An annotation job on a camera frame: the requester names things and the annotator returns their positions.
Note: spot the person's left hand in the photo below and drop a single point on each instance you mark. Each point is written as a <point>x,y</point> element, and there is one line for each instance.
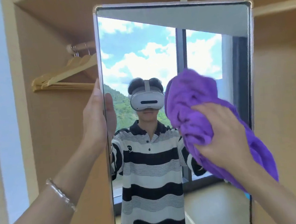
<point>94,119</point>

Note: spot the person's left forearm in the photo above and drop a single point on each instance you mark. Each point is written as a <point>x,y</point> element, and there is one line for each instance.
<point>57,192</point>

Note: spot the person's right thumb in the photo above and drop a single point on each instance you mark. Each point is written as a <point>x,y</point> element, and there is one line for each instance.
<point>203,151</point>

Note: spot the light wooden clothes hanger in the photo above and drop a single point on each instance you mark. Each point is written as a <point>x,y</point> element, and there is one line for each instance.
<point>60,87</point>
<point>59,76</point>
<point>71,70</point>

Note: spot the light wooden open wardrobe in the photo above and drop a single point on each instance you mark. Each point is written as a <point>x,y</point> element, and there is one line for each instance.
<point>277,81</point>

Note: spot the wooden clothes rail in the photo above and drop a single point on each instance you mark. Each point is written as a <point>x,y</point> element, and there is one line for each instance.
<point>82,46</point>

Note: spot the tall frameless rectangular mirror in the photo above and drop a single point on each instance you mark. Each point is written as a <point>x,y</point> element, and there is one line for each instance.
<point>138,40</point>

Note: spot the person's right hand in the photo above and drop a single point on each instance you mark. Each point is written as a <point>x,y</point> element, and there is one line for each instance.
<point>228,137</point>

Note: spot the person's left thumb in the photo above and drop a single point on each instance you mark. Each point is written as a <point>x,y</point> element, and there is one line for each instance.
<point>99,96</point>

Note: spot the purple microfibre cloth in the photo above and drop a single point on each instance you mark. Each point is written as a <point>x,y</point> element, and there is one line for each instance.
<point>194,94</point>

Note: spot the person's right forearm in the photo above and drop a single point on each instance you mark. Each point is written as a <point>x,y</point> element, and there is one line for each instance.
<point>278,197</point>

